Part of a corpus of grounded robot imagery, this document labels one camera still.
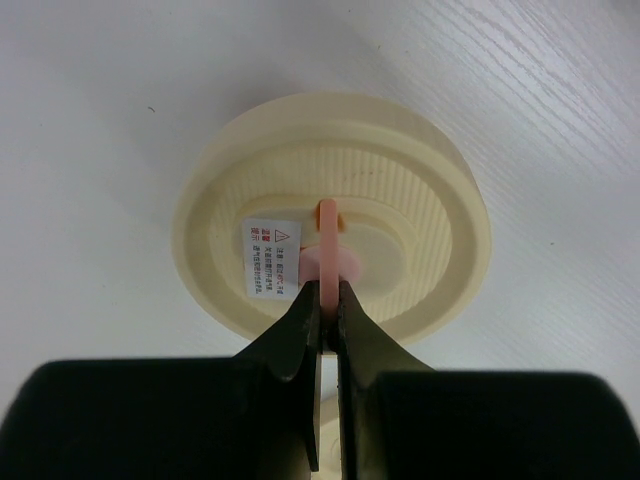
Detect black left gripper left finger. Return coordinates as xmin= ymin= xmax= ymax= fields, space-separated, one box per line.
xmin=1 ymin=282 xmax=322 ymax=479

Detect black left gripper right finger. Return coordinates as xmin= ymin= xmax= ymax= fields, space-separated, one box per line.
xmin=335 ymin=282 xmax=639 ymax=479

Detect cream lid pink handle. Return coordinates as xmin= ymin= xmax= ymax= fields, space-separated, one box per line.
xmin=172 ymin=93 xmax=491 ymax=479

